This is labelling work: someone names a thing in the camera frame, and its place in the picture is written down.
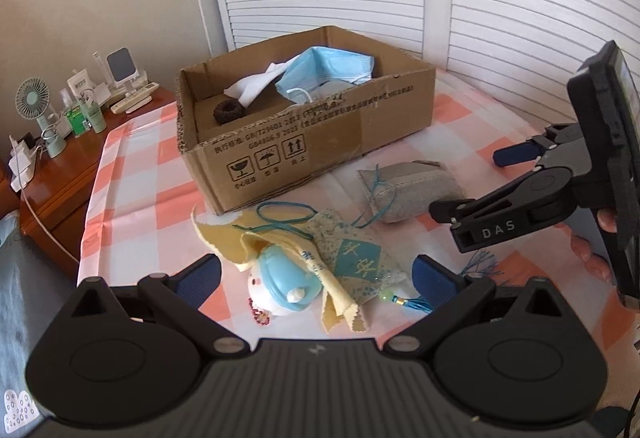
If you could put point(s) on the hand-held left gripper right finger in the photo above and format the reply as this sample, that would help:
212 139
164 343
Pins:
435 283

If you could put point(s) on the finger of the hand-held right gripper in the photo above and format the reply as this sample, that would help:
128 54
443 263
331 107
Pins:
500 218
517 152

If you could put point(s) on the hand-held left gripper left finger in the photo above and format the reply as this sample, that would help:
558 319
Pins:
197 280

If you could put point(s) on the yellow cleaning cloth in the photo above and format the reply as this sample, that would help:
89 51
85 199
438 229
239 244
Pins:
220 238

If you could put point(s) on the floral sachet with blue tassel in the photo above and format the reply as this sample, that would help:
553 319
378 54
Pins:
360 258

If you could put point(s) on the blue and white plush toy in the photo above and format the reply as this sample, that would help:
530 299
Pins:
280 273

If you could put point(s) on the grey fabric sachet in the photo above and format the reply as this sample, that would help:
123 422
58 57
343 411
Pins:
420 193

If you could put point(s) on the brown cardboard box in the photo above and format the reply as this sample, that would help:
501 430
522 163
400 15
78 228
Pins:
300 147

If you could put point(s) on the brown hair scrunchie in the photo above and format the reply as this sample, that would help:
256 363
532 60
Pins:
218 111

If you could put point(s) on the blue face mask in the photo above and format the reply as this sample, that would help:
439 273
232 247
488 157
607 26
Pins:
325 67

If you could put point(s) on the person's right hand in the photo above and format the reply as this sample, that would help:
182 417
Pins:
592 263

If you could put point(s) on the pink checkered tablecloth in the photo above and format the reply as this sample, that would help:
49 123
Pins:
145 188

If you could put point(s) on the wooden nightstand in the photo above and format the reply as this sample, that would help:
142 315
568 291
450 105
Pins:
65 178

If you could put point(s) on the blue bed sheet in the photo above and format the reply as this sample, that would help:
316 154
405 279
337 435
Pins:
30 308

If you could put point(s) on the white remote control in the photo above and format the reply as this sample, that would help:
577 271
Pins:
130 103

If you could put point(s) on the mint green bottle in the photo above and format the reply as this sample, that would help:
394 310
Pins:
96 120

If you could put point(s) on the white power strip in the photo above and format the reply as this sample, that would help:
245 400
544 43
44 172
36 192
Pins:
22 165

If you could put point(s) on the white phone stand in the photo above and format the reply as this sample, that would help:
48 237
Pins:
120 62

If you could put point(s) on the mint green desk fan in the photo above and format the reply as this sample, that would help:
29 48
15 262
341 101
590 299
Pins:
35 95

